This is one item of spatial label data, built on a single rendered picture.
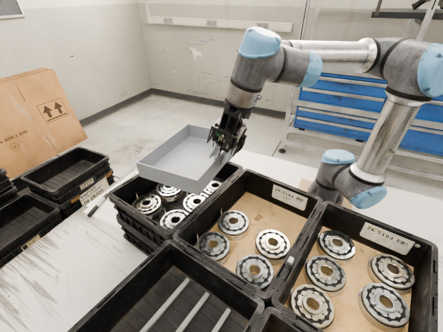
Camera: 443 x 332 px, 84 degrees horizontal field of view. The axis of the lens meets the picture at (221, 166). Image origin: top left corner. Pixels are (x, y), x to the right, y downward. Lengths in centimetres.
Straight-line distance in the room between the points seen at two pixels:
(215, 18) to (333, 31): 144
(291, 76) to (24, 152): 286
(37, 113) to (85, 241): 226
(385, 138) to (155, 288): 79
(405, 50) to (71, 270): 121
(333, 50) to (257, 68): 31
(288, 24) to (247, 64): 280
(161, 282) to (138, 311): 8
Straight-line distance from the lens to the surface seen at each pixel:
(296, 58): 58
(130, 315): 75
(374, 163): 93
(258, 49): 52
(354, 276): 84
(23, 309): 104
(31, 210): 193
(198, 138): 90
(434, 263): 84
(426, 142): 274
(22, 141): 314
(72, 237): 115
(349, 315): 78
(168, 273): 78
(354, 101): 255
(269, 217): 90
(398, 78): 85
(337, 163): 103
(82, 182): 171
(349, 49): 83
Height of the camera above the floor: 148
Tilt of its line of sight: 36 degrees down
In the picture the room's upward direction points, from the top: straight up
